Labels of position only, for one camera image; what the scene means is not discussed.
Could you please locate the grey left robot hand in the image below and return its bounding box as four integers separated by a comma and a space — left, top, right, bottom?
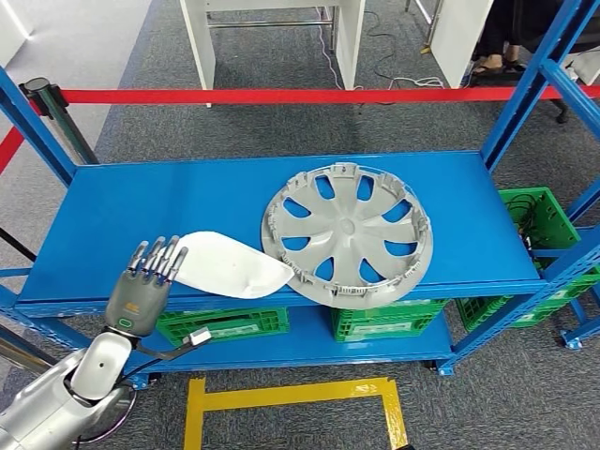
103, 235, 189, 339

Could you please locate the white plastic body part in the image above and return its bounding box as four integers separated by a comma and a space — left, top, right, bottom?
171, 231, 295, 301

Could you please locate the blue metal shelf rack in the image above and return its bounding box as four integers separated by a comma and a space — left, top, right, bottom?
0, 0, 600, 389

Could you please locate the yellow floor tape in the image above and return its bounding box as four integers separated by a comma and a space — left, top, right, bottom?
183, 377, 409, 450

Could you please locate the short red barrier belt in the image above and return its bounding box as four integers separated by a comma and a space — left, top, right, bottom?
0, 127, 26, 176

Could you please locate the long red barrier belt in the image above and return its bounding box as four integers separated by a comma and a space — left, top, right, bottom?
61, 85, 600, 106

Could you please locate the grey wheel hubcap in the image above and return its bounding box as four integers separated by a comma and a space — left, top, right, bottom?
260, 162, 435, 310

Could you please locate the white table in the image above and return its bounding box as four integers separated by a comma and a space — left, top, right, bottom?
179, 0, 368, 108

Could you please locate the white desk panel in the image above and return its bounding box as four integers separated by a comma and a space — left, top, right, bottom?
430, 0, 495, 90

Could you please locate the person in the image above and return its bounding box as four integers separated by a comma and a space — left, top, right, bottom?
470, 0, 533, 77

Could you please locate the open green plastic crate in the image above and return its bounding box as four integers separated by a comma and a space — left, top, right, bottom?
497, 187, 600, 312

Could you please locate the black office chair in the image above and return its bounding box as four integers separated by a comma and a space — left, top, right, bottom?
515, 0, 600, 126

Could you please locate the chrome stanchion post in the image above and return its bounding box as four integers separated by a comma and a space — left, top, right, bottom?
0, 322, 138, 447

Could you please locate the dark barrier stanchion post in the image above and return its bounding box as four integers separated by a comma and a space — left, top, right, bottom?
19, 77, 100, 167

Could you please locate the black floor cable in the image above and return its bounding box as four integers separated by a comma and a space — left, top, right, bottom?
363, 10, 401, 85

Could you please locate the white floor cable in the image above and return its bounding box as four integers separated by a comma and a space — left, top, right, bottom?
318, 6, 447, 92

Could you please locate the black cable bundle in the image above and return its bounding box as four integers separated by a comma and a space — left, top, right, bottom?
506, 194, 540, 253

